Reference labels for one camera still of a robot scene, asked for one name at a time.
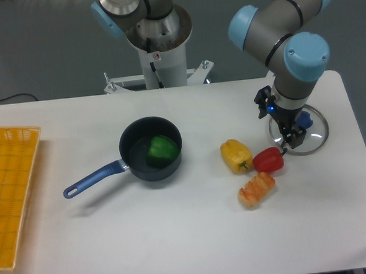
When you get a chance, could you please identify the orange shrimp sushi toy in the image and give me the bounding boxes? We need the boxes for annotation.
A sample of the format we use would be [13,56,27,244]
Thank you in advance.
[238,172,276,209]

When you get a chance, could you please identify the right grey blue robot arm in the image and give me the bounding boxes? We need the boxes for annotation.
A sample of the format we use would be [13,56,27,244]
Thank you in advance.
[228,0,331,149]

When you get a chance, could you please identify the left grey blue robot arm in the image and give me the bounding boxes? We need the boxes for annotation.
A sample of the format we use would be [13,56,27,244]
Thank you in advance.
[91,0,214,89]

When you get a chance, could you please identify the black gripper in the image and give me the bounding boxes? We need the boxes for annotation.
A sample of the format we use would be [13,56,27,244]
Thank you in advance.
[254,86,307,149]

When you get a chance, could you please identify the glass pot lid blue knob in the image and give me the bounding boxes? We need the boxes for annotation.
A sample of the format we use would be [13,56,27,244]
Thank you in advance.
[284,105,329,156]

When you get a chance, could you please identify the yellow bell pepper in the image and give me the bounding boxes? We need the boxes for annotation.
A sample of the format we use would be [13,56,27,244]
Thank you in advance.
[220,139,253,174]

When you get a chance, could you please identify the green bell pepper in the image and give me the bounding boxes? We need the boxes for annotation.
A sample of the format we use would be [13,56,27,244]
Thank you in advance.
[146,136,180,166]

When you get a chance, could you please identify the dark pot blue handle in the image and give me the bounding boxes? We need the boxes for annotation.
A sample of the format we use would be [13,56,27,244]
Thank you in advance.
[63,117,182,199]

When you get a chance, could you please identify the yellow woven basket tray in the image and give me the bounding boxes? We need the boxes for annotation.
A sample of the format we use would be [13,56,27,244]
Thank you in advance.
[0,126,41,271]

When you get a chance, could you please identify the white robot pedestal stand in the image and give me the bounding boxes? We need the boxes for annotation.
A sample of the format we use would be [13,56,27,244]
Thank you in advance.
[104,45,214,94]

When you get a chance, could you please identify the red bell pepper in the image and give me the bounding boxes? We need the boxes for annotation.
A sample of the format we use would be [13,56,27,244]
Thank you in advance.
[253,147,288,173]

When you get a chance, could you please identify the black cable on floor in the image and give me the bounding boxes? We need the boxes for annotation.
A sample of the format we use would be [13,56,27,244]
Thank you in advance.
[0,92,39,104]

